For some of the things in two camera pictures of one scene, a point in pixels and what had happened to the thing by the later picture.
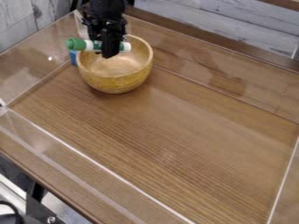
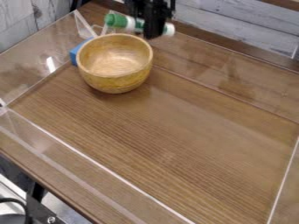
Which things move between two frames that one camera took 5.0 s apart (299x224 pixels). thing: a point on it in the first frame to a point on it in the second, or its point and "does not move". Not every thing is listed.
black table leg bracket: (36, 210) does not move
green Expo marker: (79, 44) to (135, 24)
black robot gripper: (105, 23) to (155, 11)
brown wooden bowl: (121, 73) does not move
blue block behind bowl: (72, 53) does not move
